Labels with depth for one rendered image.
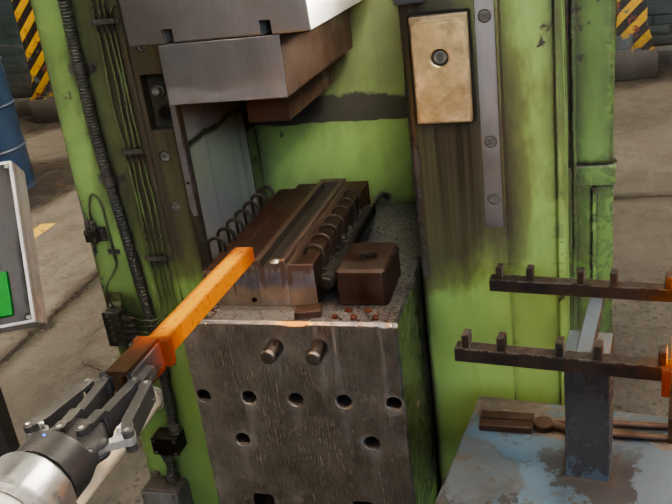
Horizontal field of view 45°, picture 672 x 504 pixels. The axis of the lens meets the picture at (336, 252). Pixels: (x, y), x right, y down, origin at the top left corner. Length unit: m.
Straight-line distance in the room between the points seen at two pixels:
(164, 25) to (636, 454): 0.96
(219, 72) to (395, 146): 0.57
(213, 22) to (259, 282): 0.43
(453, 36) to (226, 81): 0.36
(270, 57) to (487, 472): 0.70
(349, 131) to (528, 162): 0.51
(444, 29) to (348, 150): 0.54
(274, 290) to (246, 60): 0.39
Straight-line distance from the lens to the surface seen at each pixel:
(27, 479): 0.80
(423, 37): 1.31
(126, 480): 2.67
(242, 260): 1.22
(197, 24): 1.29
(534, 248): 1.43
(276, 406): 1.43
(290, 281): 1.37
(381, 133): 1.74
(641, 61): 6.97
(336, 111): 1.75
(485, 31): 1.32
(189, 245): 1.58
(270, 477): 1.54
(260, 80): 1.27
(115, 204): 1.59
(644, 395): 2.78
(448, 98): 1.33
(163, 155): 1.54
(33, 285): 1.46
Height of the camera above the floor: 1.52
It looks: 23 degrees down
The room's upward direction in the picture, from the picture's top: 8 degrees counter-clockwise
